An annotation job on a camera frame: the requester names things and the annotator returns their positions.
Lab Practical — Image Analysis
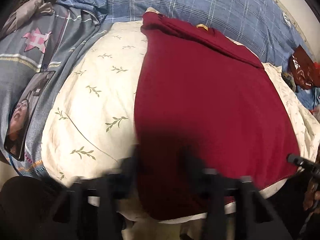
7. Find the grey patterned bed sheet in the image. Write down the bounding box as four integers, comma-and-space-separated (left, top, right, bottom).
1, 4, 111, 180

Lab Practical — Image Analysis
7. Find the blue plaid quilt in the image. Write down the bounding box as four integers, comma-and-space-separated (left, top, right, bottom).
57, 0, 320, 111

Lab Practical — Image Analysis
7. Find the person's right hand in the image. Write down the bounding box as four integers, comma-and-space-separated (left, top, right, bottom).
303, 178, 319, 211

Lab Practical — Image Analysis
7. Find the smartphone with face on screen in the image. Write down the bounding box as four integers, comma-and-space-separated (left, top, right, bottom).
4, 71, 55, 161

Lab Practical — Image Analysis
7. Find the red plastic snack bag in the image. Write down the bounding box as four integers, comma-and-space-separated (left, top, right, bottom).
289, 45, 320, 89

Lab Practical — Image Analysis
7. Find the grey crumpled cloth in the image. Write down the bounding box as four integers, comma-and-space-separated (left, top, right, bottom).
15, 0, 54, 24

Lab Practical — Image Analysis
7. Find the dark red long-sleeve shirt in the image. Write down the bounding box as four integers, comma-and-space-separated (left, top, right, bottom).
134, 12, 300, 220

